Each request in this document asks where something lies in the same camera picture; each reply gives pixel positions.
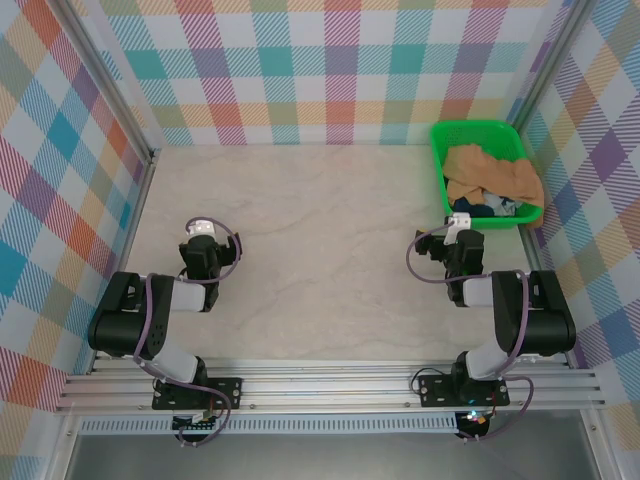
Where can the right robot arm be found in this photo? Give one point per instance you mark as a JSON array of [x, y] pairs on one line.
[[545, 325]]

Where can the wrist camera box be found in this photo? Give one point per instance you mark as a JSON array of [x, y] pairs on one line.
[[461, 220], [201, 227]]

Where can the green plastic basket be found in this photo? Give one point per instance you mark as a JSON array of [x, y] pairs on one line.
[[465, 135]]

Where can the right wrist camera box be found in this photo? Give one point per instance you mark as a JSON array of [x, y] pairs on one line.
[[461, 220]]

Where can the tan printed t-shirt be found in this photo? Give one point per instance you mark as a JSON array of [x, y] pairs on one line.
[[495, 170]]

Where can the aluminium frame post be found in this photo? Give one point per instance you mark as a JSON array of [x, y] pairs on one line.
[[111, 80], [551, 60]]

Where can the white blue patterned t-shirt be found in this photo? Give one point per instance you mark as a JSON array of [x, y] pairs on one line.
[[502, 205]]

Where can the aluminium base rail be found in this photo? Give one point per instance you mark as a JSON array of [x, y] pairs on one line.
[[325, 385]]

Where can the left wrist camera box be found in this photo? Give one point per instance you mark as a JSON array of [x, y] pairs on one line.
[[201, 227]]

